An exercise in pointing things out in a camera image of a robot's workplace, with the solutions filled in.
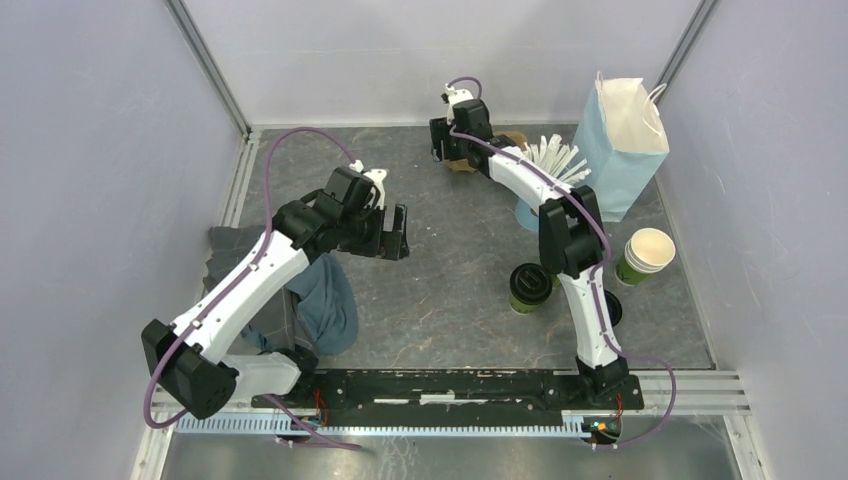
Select stack of green paper cups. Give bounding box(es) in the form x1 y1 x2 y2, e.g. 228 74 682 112
614 228 676 286

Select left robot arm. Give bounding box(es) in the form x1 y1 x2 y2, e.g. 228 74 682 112
141 161 409 420

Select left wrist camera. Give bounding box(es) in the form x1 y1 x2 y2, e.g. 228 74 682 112
348 160 388 209

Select blue straw holder cup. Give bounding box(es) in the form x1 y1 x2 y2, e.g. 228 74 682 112
514 199 539 233

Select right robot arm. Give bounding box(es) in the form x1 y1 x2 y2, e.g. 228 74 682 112
430 94 640 408

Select stack of black lids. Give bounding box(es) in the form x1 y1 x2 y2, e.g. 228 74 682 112
604 290 623 328

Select white wrapped straws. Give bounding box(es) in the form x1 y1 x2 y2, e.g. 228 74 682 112
522 134 592 186

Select grey checked cloth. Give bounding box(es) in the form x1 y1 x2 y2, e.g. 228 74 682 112
203 225 315 353

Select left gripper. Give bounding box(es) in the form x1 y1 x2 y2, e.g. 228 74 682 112
339 201 409 261

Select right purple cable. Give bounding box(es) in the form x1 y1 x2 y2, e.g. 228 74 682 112
445 76 678 452

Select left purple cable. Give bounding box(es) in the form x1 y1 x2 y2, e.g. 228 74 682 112
143 127 366 452

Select light blue paper bag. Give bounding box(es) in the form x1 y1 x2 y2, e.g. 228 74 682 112
573 72 670 223

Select purple cable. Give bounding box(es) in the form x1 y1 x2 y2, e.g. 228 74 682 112
445 76 678 452
143 127 366 452

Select brown cardboard cup carrier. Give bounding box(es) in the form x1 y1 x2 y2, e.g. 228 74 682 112
442 129 526 178

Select blue cloth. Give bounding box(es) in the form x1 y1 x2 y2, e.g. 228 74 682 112
240 254 358 356

